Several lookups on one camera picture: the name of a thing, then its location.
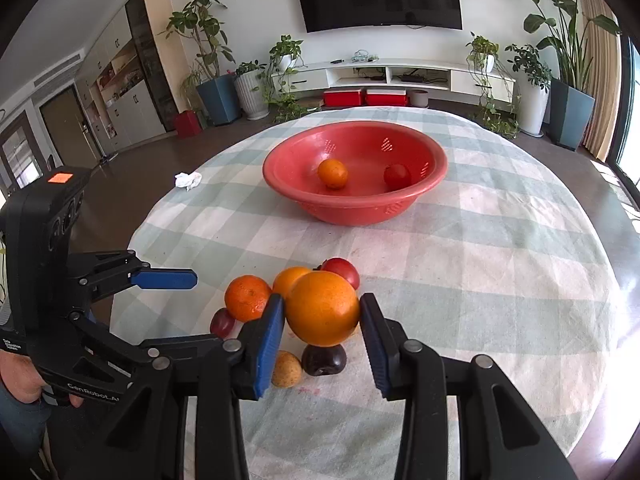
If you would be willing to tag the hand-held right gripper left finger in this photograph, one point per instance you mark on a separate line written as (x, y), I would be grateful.
(267, 345)

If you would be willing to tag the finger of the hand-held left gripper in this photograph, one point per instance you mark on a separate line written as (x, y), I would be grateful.
(125, 337)
(165, 278)

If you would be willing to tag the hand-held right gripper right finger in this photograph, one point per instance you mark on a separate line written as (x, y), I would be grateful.
(375, 350)

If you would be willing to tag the small red plum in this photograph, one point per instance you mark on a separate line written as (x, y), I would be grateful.
(221, 322)

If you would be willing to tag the dark purple plum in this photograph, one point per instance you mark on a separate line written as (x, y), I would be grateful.
(324, 360)

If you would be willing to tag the large smooth orange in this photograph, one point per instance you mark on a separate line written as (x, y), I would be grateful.
(322, 307)

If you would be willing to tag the red plastic basin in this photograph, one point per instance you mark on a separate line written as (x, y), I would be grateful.
(350, 205)

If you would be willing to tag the person's left hand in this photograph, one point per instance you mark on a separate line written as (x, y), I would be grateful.
(20, 380)

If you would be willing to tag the brown round fruit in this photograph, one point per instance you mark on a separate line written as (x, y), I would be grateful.
(286, 370)

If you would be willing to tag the bumpy mandarin orange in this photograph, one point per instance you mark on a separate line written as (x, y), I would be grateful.
(245, 297)

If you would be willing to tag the red tomato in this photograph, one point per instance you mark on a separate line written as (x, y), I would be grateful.
(397, 176)
(345, 271)

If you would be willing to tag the crumpled white tissue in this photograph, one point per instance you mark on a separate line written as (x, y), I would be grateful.
(187, 180)

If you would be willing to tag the checked tablecloth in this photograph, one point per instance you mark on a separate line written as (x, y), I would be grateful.
(475, 260)

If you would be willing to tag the person's dark clothing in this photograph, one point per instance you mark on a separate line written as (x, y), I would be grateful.
(20, 440)

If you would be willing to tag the brown door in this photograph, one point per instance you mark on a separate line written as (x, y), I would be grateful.
(65, 125)

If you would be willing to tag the small red box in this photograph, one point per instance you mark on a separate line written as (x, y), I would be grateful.
(189, 122)

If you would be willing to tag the small orange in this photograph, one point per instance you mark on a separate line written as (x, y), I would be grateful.
(333, 173)

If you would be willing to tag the potted tree in blue pot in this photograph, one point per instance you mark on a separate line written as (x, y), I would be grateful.
(217, 102)

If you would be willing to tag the plant in white ribbed pot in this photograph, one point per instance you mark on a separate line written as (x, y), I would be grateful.
(252, 97)

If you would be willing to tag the trailing plant in white pot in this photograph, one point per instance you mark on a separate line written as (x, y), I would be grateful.
(484, 62)
(285, 62)

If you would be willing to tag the red storage box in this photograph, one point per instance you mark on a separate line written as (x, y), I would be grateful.
(342, 97)
(387, 96)

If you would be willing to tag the round grey container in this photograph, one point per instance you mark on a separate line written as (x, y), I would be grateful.
(419, 97)

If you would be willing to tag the black media device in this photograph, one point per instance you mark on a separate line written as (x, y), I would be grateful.
(412, 78)

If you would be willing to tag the white television cabinet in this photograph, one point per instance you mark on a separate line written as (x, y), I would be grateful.
(465, 77)

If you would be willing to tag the plant in tall white pot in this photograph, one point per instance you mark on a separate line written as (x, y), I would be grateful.
(532, 105)

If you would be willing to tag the large plant in dark pot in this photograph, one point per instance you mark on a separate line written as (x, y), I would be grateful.
(570, 110)

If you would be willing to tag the glass sliding door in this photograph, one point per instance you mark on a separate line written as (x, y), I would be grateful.
(631, 135)

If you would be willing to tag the beige curtain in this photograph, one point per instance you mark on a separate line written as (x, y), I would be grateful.
(600, 85)

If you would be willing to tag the beige wall cupboard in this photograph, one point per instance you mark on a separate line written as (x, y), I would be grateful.
(135, 105)

